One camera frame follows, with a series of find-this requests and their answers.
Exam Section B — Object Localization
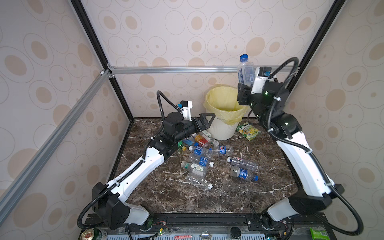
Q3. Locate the green soda bottle yellow cap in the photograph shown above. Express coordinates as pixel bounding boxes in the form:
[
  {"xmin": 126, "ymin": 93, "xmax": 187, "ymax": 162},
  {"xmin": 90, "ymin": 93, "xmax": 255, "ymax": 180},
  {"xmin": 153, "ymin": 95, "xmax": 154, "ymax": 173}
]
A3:
[{"xmin": 178, "ymin": 142, "xmax": 187, "ymax": 152}]

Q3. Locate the clear bottle blue cap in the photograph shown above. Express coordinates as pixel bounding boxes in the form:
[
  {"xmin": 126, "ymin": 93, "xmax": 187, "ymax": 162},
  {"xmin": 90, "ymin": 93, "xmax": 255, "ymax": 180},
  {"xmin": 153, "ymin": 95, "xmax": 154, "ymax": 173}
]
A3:
[
  {"xmin": 231, "ymin": 166, "xmax": 259, "ymax": 182},
  {"xmin": 238, "ymin": 54, "xmax": 255, "ymax": 87}
]

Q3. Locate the Fiji water bottle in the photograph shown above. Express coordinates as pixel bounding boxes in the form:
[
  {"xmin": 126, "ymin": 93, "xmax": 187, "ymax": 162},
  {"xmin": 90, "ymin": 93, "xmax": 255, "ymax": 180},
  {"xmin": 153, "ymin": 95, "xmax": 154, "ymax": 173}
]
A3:
[{"xmin": 182, "ymin": 137, "xmax": 196, "ymax": 146}]

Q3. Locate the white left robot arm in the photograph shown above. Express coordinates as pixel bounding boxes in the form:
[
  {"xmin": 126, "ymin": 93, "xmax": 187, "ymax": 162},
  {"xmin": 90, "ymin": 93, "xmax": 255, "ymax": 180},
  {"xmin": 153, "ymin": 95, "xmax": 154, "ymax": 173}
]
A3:
[{"xmin": 87, "ymin": 112, "xmax": 216, "ymax": 230}]

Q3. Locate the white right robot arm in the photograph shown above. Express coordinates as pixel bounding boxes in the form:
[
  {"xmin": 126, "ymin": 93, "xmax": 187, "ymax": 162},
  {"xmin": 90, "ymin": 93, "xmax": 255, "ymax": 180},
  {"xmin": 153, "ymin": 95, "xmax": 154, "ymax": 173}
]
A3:
[{"xmin": 237, "ymin": 81, "xmax": 344, "ymax": 222}]

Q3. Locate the white ribbed waste bin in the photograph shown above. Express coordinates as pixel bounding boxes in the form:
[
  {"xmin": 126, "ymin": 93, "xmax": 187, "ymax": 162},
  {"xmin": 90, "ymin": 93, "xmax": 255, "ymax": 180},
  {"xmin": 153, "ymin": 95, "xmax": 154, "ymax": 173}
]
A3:
[{"xmin": 208, "ymin": 118, "xmax": 239, "ymax": 141}]

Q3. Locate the clear square bottle green label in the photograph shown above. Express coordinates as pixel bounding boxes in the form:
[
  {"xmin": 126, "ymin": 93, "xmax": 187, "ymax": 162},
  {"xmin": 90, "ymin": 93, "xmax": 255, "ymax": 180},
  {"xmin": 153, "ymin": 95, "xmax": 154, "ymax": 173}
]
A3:
[{"xmin": 202, "ymin": 130, "xmax": 220, "ymax": 148}]

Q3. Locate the orange juice bottle red label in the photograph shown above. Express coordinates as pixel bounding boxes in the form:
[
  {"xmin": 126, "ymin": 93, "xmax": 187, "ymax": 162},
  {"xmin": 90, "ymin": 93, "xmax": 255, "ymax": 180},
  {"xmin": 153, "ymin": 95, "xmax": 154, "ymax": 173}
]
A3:
[{"xmin": 192, "ymin": 133, "xmax": 209, "ymax": 148}]

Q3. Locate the blue label bottle white cap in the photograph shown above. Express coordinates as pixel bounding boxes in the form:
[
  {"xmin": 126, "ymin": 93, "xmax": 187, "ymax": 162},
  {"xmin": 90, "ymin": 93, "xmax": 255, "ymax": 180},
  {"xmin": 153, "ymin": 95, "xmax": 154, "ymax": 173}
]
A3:
[{"xmin": 189, "ymin": 146, "xmax": 213, "ymax": 158}]

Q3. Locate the green Fox's candy bag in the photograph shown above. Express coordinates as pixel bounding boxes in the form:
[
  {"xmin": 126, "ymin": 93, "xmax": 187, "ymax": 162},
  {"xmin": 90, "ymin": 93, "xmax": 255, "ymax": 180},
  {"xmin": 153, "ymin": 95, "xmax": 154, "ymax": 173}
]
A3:
[{"xmin": 237, "ymin": 123, "xmax": 261, "ymax": 141}]

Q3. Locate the soda water bottle blue label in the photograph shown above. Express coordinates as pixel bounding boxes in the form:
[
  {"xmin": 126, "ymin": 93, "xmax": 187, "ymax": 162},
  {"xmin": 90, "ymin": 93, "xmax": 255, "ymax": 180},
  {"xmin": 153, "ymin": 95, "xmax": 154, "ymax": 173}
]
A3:
[{"xmin": 189, "ymin": 153, "xmax": 214, "ymax": 168}]

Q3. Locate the Pepsi label clear bottle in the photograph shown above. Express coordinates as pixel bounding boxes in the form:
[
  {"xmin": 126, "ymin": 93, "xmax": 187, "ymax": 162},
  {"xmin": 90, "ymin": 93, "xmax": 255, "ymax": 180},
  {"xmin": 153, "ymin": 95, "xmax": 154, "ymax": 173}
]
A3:
[{"xmin": 212, "ymin": 145, "xmax": 234, "ymax": 156}]

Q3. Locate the clear bottle green band label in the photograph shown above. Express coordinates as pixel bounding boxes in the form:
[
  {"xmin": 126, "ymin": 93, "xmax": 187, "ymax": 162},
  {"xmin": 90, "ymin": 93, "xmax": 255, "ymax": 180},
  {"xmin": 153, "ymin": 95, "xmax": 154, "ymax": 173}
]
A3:
[{"xmin": 181, "ymin": 161, "xmax": 207, "ymax": 178}]

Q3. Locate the clear bottle dark label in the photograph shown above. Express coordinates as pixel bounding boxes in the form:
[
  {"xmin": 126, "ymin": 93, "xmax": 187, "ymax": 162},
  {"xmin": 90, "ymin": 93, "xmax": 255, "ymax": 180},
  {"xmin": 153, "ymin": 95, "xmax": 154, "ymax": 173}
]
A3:
[{"xmin": 227, "ymin": 157, "xmax": 259, "ymax": 172}]

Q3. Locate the crumpled clear plastic bottle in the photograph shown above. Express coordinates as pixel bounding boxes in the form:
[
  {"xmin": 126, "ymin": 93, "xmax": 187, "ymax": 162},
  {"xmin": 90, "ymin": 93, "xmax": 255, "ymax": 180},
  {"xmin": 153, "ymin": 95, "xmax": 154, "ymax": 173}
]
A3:
[{"xmin": 186, "ymin": 175, "xmax": 213, "ymax": 191}]

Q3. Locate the green beer can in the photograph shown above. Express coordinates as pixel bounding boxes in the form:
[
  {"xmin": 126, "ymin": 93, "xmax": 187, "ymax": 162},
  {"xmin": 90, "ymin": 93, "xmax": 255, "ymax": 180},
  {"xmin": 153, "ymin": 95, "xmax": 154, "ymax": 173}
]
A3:
[{"xmin": 79, "ymin": 228, "xmax": 107, "ymax": 240}]

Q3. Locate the green packet bottom right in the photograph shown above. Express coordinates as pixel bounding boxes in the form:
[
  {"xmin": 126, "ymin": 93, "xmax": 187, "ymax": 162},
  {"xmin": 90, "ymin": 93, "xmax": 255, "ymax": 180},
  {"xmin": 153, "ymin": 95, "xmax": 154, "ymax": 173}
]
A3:
[{"xmin": 310, "ymin": 228, "xmax": 330, "ymax": 240}]

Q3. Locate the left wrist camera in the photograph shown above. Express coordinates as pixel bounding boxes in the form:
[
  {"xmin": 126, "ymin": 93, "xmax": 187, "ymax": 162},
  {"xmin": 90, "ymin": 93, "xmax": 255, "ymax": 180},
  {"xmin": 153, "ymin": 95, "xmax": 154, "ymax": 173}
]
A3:
[{"xmin": 177, "ymin": 101, "xmax": 193, "ymax": 121}]

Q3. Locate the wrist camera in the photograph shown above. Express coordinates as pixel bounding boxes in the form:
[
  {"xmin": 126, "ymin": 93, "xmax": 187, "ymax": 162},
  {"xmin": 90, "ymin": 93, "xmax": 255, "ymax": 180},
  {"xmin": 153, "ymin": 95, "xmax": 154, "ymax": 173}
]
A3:
[
  {"xmin": 251, "ymin": 67, "xmax": 272, "ymax": 95},
  {"xmin": 177, "ymin": 101, "xmax": 193, "ymax": 121}
]

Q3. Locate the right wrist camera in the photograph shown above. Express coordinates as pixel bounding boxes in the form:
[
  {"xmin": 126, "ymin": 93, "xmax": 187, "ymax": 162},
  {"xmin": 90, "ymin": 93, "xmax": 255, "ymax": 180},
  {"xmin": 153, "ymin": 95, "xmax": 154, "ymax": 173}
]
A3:
[{"xmin": 251, "ymin": 67, "xmax": 272, "ymax": 95}]

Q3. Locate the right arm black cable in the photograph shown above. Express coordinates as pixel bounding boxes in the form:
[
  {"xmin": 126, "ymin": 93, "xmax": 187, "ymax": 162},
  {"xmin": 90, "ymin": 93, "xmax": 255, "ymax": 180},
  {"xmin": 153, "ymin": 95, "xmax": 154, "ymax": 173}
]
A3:
[{"xmin": 265, "ymin": 56, "xmax": 364, "ymax": 237}]

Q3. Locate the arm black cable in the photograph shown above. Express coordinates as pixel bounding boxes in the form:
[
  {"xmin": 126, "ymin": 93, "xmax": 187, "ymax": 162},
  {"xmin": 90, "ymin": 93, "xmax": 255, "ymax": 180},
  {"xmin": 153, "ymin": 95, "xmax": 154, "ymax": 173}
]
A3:
[
  {"xmin": 76, "ymin": 89, "xmax": 181, "ymax": 230},
  {"xmin": 265, "ymin": 56, "xmax": 364, "ymax": 237}
]

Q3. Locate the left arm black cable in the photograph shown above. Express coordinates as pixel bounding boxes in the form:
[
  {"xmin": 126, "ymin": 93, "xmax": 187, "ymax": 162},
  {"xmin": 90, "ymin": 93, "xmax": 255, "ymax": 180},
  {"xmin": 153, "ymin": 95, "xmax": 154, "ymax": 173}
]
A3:
[{"xmin": 76, "ymin": 89, "xmax": 181, "ymax": 230}]

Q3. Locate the horizontal aluminium rail back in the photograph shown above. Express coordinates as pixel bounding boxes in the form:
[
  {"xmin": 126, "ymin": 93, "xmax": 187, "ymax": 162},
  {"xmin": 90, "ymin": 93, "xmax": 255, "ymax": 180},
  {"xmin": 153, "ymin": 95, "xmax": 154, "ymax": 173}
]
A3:
[{"xmin": 110, "ymin": 66, "xmax": 238, "ymax": 75}]

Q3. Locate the black right corner post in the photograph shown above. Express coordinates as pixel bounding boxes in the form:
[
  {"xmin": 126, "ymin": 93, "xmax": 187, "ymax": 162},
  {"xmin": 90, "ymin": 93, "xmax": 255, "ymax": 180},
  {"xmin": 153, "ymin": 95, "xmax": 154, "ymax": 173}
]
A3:
[{"xmin": 287, "ymin": 0, "xmax": 347, "ymax": 93}]

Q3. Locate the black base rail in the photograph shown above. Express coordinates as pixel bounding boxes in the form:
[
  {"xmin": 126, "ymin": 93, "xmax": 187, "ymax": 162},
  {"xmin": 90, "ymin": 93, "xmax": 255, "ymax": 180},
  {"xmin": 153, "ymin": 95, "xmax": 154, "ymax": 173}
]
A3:
[{"xmin": 100, "ymin": 213, "xmax": 337, "ymax": 240}]

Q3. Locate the black corner frame post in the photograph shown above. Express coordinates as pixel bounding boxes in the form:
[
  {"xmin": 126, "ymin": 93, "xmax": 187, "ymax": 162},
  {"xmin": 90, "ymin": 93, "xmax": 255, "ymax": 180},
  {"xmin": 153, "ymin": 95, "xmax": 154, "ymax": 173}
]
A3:
[{"xmin": 70, "ymin": 0, "xmax": 135, "ymax": 123}]

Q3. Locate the diagonal aluminium rail left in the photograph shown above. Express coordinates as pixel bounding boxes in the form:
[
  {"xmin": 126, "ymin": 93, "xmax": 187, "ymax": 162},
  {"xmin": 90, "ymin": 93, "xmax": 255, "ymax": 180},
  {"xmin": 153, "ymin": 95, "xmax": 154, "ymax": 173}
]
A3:
[{"xmin": 1, "ymin": 69, "xmax": 112, "ymax": 224}]

